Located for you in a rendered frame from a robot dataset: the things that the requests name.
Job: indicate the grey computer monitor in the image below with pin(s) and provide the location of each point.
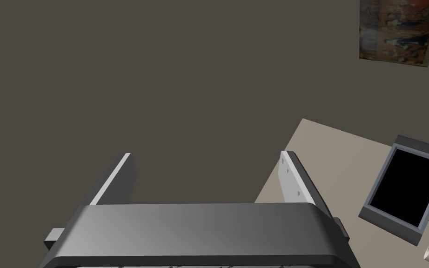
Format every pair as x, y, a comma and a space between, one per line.
408, 188

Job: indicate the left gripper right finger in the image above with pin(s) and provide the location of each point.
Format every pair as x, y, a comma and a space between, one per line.
296, 178

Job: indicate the beige table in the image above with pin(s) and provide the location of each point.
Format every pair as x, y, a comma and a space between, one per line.
343, 167

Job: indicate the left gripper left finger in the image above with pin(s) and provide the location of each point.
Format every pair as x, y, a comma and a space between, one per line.
116, 182

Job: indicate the painting on wall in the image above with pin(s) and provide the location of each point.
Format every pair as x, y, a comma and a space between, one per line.
398, 31

